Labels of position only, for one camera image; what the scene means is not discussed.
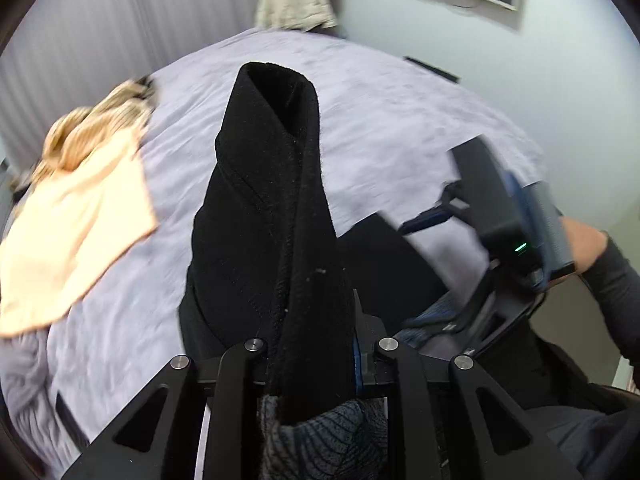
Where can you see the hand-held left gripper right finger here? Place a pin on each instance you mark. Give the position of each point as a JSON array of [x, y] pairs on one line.
[[372, 360]]

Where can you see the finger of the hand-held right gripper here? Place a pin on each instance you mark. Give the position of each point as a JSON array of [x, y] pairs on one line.
[[435, 210]]

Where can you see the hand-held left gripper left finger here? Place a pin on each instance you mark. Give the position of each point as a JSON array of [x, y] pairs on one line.
[[235, 375]]

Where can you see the black pants with grey lining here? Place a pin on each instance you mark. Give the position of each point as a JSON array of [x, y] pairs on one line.
[[265, 220]]

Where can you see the person's right forearm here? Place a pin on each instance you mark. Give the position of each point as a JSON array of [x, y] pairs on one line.
[[615, 285]]

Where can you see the grey fleece blanket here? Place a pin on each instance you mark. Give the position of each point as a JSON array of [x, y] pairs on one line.
[[27, 390]]

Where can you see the peach fleece towel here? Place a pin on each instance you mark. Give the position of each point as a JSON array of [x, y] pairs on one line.
[[85, 225]]

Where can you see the person's dark clothed body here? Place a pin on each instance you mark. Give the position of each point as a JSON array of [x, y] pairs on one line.
[[590, 435]]

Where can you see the cream puffer jacket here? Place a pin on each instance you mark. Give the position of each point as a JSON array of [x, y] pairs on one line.
[[295, 2]]

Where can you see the orange striped garment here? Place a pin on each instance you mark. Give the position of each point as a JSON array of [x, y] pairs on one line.
[[95, 125]]

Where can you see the grey pleated curtain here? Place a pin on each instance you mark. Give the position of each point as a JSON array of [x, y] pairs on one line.
[[110, 25]]

